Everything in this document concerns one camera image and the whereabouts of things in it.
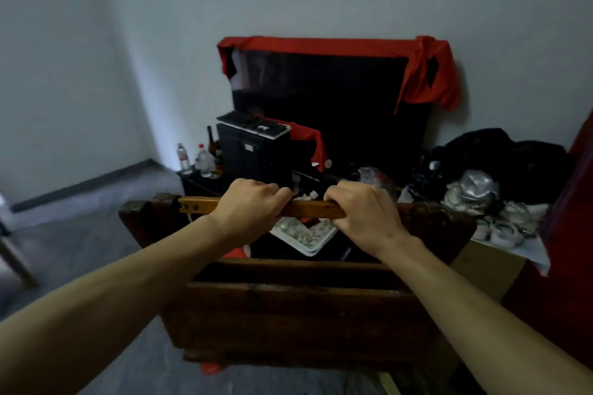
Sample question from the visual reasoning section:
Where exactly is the person's right hand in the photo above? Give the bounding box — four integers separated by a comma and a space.
323, 180, 420, 262

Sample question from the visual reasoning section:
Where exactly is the person's left hand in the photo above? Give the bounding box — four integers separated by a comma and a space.
208, 178, 293, 247

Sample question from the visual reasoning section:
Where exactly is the red plastic stool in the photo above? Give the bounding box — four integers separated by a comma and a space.
200, 245, 252, 376

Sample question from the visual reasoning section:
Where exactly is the person's left forearm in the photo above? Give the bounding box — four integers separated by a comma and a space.
0, 216, 242, 395

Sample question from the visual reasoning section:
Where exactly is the person's right forearm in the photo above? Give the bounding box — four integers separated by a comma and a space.
384, 239, 593, 395

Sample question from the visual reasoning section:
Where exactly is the clear plastic bag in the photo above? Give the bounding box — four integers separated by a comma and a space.
357, 167, 399, 199

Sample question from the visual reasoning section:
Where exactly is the white patterned tray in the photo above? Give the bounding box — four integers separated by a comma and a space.
270, 216, 339, 257

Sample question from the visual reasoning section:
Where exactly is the clear plastic bottle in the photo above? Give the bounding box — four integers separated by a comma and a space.
175, 143, 191, 175
196, 143, 213, 178

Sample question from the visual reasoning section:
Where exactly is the black keyboard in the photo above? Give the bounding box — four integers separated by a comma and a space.
216, 110, 293, 140

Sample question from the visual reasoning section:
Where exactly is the small red cloth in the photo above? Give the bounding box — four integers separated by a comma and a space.
264, 117, 330, 173

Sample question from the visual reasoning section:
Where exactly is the black television screen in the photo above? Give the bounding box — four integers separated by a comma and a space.
230, 49, 434, 187

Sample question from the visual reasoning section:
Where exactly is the wooden folding table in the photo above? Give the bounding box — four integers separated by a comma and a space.
118, 193, 478, 370

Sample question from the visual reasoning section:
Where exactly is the tall cardboard box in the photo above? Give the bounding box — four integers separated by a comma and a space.
377, 239, 527, 395

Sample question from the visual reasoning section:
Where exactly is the black bag pile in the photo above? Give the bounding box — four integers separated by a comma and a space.
416, 128, 571, 206

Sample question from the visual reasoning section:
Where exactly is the white paper sheet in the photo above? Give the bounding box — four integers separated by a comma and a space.
470, 232, 552, 278

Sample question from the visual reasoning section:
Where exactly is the long red cloth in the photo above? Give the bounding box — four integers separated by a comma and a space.
217, 36, 463, 114

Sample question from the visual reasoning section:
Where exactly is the large red upright panel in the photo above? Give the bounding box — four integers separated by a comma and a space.
502, 107, 593, 368

